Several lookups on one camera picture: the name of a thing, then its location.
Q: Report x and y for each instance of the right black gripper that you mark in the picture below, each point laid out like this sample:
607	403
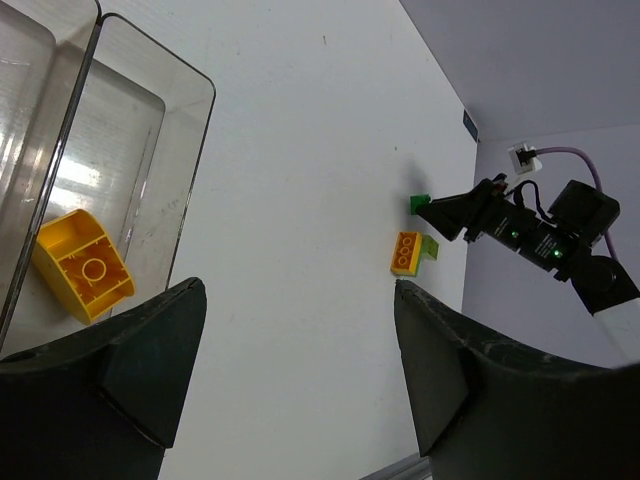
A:
551	239

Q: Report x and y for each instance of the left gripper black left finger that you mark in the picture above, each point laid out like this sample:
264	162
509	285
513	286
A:
104	402

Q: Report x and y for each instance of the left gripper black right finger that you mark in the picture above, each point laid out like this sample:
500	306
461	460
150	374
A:
486	406

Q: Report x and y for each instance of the lime upside-down lego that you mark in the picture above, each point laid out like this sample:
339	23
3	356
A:
430	248

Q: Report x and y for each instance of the small green lego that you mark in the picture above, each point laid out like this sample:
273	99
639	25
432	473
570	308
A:
416	201

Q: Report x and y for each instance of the orange and green lego stack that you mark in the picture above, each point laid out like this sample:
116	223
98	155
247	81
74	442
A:
407	254

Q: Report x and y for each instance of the large orange lego brick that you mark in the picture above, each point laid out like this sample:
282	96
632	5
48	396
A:
81	265

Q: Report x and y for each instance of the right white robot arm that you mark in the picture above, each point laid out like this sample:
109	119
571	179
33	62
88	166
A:
609	294

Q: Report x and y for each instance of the right blue table label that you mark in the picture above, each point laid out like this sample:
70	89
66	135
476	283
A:
470	126

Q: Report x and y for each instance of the right clear container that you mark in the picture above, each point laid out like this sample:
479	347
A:
130	160

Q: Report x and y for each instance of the clear container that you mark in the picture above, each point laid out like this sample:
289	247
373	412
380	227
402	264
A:
130	160
46	49

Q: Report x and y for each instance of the middle clear container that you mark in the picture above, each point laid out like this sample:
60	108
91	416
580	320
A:
46	49

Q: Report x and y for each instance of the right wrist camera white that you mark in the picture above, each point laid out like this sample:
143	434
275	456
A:
524	159

